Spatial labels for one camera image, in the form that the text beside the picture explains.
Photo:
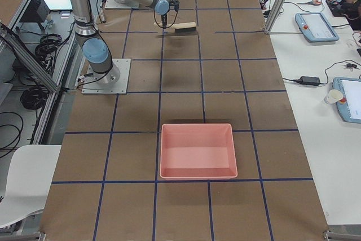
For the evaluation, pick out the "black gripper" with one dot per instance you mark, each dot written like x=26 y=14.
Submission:
x=163 y=18

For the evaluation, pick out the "pink plastic bin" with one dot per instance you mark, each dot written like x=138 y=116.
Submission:
x=197 y=152

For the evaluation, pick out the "teach pendant far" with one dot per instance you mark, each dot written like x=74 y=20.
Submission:
x=315 y=27

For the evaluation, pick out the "teach pendant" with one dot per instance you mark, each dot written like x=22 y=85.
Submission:
x=349 y=106
x=315 y=27

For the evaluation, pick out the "black power adapter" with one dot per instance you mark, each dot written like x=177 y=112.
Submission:
x=310 y=81

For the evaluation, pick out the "paper cup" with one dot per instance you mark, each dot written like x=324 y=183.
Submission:
x=333 y=96

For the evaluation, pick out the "white chair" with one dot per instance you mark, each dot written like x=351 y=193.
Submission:
x=28 y=183

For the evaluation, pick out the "teach pendant near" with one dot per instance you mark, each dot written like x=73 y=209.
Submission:
x=349 y=106

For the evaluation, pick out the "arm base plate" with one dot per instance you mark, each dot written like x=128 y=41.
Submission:
x=115 y=82

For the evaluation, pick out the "orange handled scissors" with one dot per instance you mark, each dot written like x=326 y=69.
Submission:
x=311 y=3

